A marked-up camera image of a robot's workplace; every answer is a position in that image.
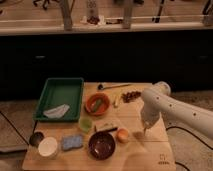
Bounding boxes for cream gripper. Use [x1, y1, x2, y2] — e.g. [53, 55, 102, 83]
[141, 115, 156, 129]

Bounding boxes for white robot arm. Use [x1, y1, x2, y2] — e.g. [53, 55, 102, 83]
[141, 82, 213, 139]

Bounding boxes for brown dried fruit cluster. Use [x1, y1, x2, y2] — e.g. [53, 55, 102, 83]
[122, 91, 141, 103]

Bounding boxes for orange fruit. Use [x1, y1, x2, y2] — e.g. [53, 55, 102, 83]
[116, 128, 129, 143]

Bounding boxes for small yellow-green stick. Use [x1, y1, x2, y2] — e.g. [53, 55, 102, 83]
[114, 95, 119, 108]

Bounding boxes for orange bowl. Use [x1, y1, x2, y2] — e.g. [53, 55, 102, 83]
[85, 93, 110, 116]

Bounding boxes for tan block with black edge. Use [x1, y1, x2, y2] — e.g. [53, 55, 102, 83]
[94, 123, 118, 132]

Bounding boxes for green item in bowl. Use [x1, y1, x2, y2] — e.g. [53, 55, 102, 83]
[91, 99, 102, 112]

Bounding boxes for dark purple bowl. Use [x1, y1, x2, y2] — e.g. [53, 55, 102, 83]
[88, 132, 116, 160]

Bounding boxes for small green cup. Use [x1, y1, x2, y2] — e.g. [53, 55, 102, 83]
[78, 118, 92, 133]

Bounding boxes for blue sponge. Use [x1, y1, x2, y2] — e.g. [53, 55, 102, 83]
[61, 135, 83, 151]

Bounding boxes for white cloth in tray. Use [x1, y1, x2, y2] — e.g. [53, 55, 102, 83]
[43, 104, 70, 118]

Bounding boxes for green plastic tray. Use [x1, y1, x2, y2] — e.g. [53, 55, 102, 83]
[33, 78, 84, 122]

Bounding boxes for white cup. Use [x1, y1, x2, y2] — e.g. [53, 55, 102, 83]
[38, 137, 58, 158]

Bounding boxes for dark round metal cup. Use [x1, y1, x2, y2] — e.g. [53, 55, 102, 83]
[29, 132, 44, 147]

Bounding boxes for black cable on right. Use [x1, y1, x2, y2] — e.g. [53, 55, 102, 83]
[166, 125, 213, 171]

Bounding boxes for black cable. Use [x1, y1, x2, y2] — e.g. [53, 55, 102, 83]
[166, 125, 213, 171]
[0, 110, 30, 146]

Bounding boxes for black wooden-handled spoon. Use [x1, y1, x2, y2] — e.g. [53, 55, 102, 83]
[97, 84, 131, 91]

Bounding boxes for black cable on left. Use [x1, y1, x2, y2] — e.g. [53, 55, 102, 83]
[0, 110, 30, 146]

